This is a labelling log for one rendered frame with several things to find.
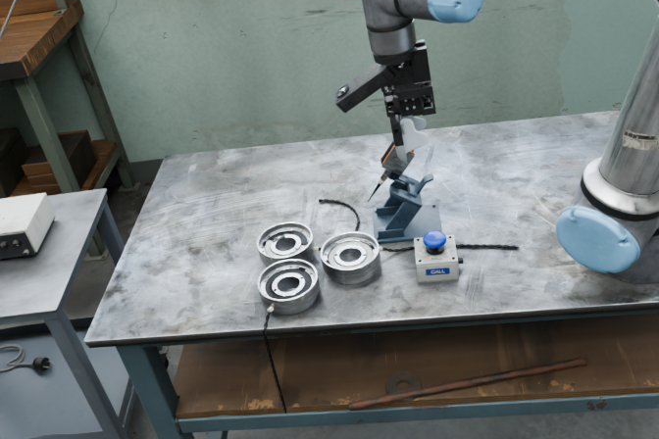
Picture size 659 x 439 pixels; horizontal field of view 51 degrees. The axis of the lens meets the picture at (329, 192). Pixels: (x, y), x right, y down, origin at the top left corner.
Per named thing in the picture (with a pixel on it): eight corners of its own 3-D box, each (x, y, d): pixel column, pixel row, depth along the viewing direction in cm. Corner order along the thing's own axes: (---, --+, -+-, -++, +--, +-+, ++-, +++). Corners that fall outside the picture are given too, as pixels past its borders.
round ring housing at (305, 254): (254, 273, 128) (249, 257, 125) (269, 237, 136) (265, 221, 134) (309, 275, 125) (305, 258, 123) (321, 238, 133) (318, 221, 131)
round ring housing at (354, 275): (335, 294, 120) (331, 276, 118) (316, 260, 128) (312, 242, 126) (390, 274, 122) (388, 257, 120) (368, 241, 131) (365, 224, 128)
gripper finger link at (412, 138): (433, 166, 120) (426, 117, 116) (399, 171, 121) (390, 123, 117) (431, 158, 123) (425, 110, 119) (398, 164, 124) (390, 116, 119)
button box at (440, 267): (418, 283, 119) (416, 263, 117) (415, 257, 125) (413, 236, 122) (465, 280, 118) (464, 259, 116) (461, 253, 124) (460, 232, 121)
